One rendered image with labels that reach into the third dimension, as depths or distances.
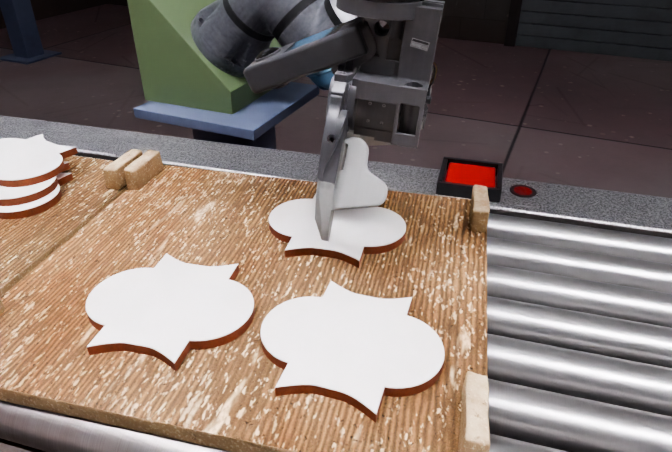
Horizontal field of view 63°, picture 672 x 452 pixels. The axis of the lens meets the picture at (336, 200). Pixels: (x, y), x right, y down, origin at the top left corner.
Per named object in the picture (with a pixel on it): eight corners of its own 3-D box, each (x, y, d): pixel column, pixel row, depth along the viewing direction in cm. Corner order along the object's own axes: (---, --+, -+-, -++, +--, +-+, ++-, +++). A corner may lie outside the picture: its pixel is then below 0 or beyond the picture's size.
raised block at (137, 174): (152, 167, 69) (148, 147, 67) (165, 169, 68) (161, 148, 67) (125, 190, 64) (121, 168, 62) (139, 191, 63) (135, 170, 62)
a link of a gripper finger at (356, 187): (375, 251, 45) (396, 141, 45) (305, 236, 45) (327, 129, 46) (377, 251, 48) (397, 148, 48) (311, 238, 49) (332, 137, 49)
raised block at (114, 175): (134, 167, 69) (130, 147, 67) (147, 169, 68) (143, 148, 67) (105, 189, 64) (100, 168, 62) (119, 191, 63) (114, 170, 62)
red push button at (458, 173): (447, 170, 72) (449, 161, 72) (494, 176, 71) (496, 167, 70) (442, 192, 67) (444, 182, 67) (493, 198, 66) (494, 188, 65)
